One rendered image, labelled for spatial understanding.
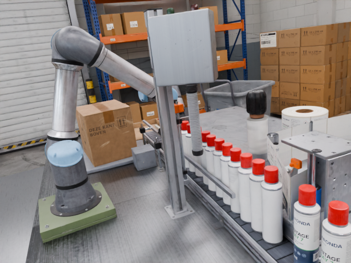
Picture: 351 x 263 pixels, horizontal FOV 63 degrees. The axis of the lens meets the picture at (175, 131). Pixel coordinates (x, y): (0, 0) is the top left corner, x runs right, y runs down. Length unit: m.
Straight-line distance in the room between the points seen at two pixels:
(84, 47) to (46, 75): 4.22
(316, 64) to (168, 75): 3.62
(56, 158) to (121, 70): 0.38
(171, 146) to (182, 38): 0.34
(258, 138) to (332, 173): 0.58
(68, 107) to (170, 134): 0.44
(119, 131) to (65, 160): 0.51
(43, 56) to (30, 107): 0.86
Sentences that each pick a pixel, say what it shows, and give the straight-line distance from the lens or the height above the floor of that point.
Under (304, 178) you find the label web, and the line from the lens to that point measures 0.79.
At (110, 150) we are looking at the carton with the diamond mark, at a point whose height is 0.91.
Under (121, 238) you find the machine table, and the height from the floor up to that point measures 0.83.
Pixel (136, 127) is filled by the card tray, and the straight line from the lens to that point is 2.16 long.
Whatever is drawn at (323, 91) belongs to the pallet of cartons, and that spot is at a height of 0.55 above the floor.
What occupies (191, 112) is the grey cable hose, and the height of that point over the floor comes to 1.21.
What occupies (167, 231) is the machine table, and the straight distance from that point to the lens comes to 0.97.
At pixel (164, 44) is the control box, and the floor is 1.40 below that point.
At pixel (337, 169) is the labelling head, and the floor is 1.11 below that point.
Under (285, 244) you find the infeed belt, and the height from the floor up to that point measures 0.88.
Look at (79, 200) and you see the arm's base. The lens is 1.10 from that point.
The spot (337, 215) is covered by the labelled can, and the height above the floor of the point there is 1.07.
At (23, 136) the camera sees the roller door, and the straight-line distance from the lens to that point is 5.37.
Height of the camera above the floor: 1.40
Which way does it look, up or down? 17 degrees down
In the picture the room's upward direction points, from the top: 7 degrees counter-clockwise
